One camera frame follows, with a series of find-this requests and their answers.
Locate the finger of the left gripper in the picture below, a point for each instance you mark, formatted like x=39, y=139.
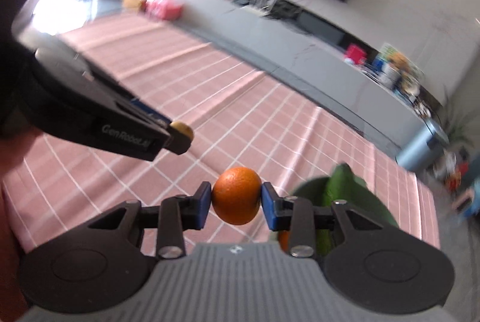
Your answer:
x=148, y=114
x=174, y=142

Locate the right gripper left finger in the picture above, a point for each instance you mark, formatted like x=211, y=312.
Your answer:
x=178, y=214

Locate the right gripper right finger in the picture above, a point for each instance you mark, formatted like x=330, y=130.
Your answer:
x=293, y=213

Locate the small brown fruit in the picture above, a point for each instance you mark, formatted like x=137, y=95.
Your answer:
x=183, y=129

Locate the orange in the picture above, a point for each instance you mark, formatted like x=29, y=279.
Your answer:
x=235, y=196
x=283, y=240

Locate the green colander bowl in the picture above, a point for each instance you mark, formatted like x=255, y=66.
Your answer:
x=355, y=192

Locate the pink checkered tablecloth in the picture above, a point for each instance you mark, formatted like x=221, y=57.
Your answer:
x=240, y=117

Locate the pink storage box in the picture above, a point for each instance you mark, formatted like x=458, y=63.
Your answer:
x=168, y=10

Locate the white marble tv console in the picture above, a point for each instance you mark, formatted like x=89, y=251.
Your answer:
x=308, y=65

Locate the grey pedal trash bin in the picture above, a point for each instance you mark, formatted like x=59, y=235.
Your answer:
x=425, y=148

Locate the red gift bag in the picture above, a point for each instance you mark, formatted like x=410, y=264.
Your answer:
x=453, y=181

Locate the red box on console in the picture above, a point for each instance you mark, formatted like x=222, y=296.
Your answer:
x=355, y=55

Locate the small pink floor heater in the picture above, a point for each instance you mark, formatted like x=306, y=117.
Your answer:
x=464, y=202

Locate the teddy bear bouquet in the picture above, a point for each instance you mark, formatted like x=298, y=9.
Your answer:
x=395, y=66

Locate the potted spiky plant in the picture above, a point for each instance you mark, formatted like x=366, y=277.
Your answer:
x=456, y=123

